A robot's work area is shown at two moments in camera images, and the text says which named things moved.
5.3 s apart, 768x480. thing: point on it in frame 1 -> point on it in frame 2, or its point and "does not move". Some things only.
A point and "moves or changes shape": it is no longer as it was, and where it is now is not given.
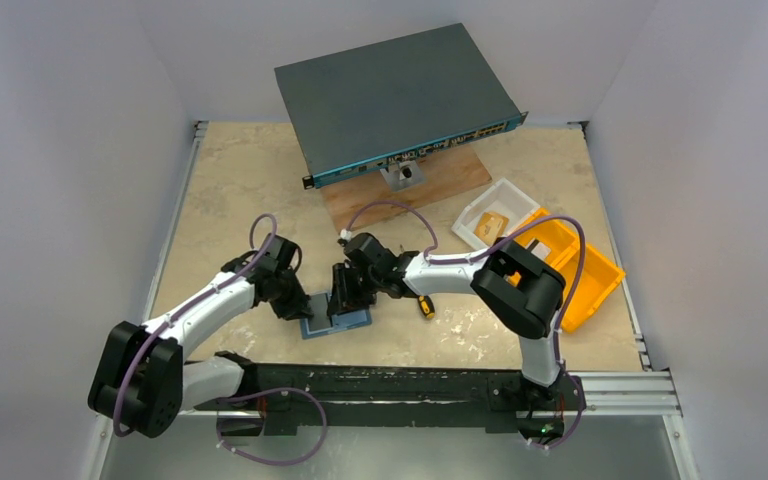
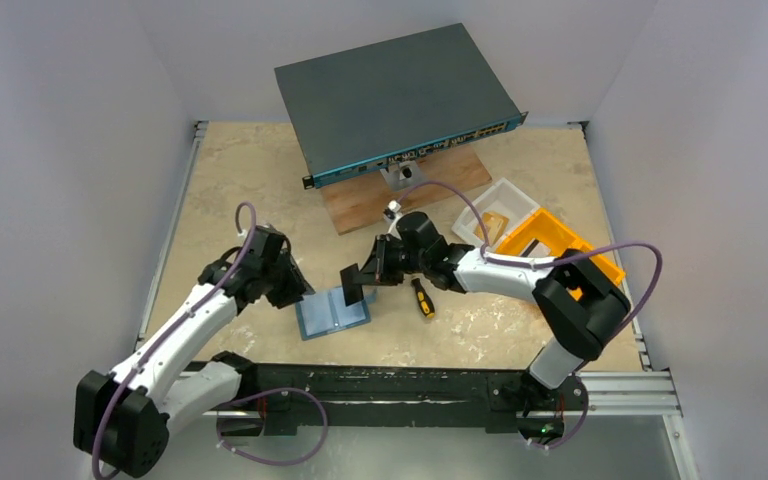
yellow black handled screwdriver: (426, 306) does not move
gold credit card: (491, 226) does not move
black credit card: (318, 304) moves or changes shape
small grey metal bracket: (406, 176) does not move
